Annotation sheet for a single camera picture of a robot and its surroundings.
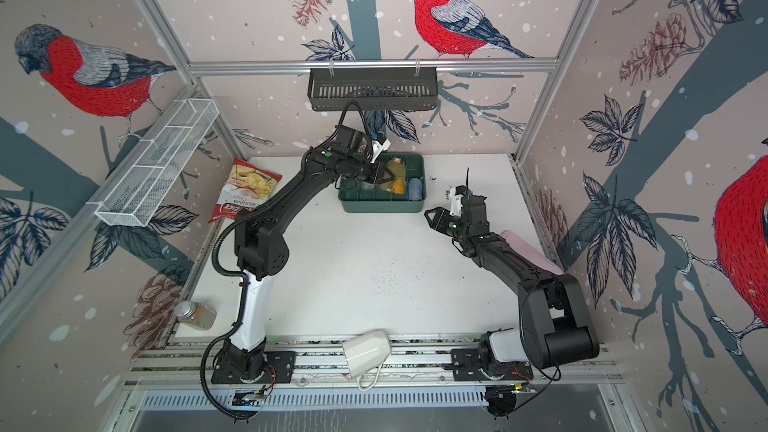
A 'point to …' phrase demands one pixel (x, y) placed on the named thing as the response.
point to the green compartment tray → (356, 196)
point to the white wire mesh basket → (139, 196)
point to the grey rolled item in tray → (415, 189)
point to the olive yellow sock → (398, 170)
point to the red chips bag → (245, 189)
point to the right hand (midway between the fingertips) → (428, 216)
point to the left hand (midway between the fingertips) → (393, 175)
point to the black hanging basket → (376, 89)
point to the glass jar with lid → (195, 315)
